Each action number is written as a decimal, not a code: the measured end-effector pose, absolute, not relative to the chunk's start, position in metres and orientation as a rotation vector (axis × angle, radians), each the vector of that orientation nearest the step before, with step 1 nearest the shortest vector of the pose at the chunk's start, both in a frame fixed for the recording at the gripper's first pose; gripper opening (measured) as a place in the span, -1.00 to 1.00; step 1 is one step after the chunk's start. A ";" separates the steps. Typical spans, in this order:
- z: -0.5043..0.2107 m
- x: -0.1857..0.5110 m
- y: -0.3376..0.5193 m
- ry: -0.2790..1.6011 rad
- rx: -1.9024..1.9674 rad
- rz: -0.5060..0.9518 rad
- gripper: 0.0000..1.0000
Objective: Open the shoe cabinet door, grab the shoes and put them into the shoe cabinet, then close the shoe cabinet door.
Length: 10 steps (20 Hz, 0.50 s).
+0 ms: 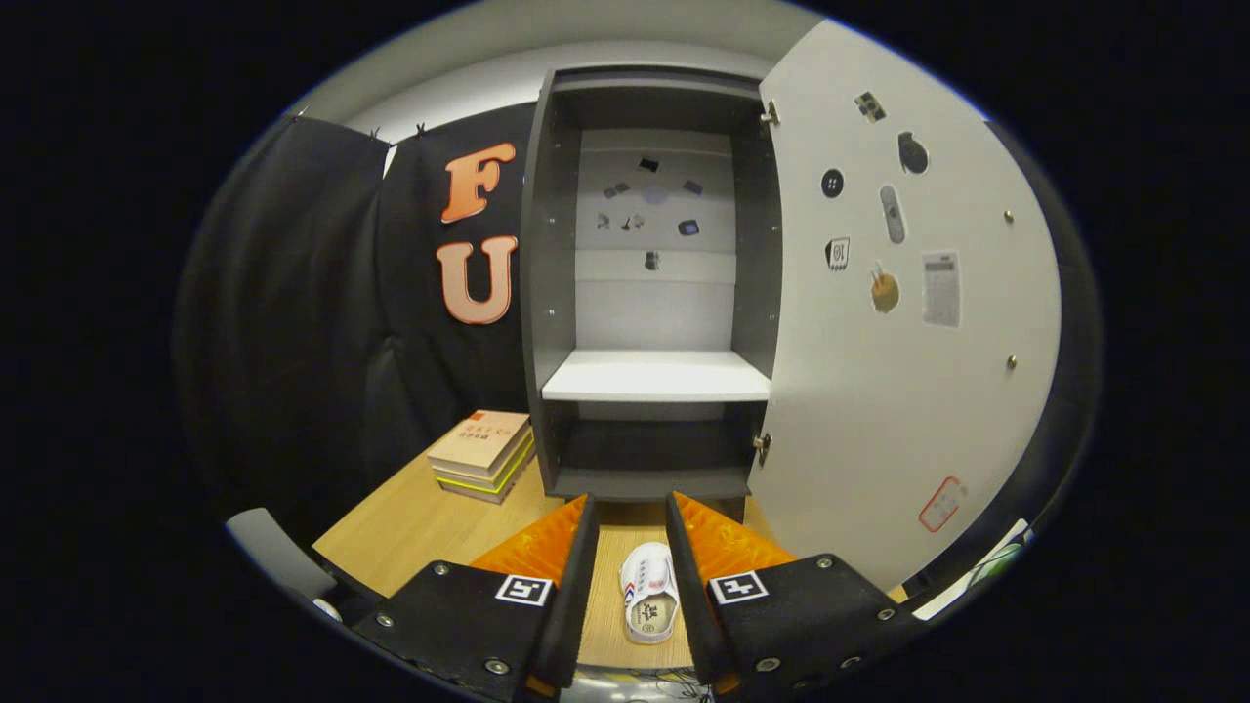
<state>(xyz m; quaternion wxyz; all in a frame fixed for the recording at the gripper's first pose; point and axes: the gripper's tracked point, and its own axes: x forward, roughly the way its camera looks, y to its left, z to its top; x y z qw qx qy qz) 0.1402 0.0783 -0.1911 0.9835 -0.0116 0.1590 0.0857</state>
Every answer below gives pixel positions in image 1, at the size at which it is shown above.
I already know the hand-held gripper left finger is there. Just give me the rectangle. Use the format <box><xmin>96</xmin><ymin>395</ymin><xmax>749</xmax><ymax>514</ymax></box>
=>
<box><xmin>352</xmin><ymin>493</ymin><xmax>601</xmax><ymax>699</ymax></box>

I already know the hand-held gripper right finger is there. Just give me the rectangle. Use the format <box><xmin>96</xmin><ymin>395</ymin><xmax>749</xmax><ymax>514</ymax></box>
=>
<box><xmin>666</xmin><ymin>491</ymin><xmax>924</xmax><ymax>696</ymax></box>

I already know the white shoe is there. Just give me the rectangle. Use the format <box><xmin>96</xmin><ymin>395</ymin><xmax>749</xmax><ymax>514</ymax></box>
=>
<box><xmin>620</xmin><ymin>542</ymin><xmax>682</xmax><ymax>645</ymax></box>

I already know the beige shoe cabinet door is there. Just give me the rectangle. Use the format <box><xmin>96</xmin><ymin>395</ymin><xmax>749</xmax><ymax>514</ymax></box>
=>
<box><xmin>747</xmin><ymin>18</ymin><xmax>1063</xmax><ymax>595</ymax></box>

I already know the grey-edged book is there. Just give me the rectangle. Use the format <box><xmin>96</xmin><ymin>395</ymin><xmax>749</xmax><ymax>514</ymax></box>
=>
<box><xmin>439</xmin><ymin>459</ymin><xmax>536</xmax><ymax>506</ymax></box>

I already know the yellow-edged book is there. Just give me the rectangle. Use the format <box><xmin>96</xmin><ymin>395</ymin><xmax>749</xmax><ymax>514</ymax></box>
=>
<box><xmin>433</xmin><ymin>434</ymin><xmax>536</xmax><ymax>494</ymax></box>

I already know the beige orange cover book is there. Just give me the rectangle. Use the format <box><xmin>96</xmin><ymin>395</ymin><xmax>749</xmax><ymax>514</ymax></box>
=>
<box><xmin>428</xmin><ymin>411</ymin><xmax>533</xmax><ymax>479</ymax></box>

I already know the white flat object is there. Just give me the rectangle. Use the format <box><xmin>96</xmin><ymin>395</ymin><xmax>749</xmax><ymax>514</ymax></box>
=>
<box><xmin>913</xmin><ymin>517</ymin><xmax>1033</xmax><ymax>622</ymax></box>

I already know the black backdrop cloth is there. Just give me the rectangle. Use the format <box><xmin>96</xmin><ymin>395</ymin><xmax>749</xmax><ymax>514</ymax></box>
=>
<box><xmin>176</xmin><ymin>103</ymin><xmax>1104</xmax><ymax>606</ymax></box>

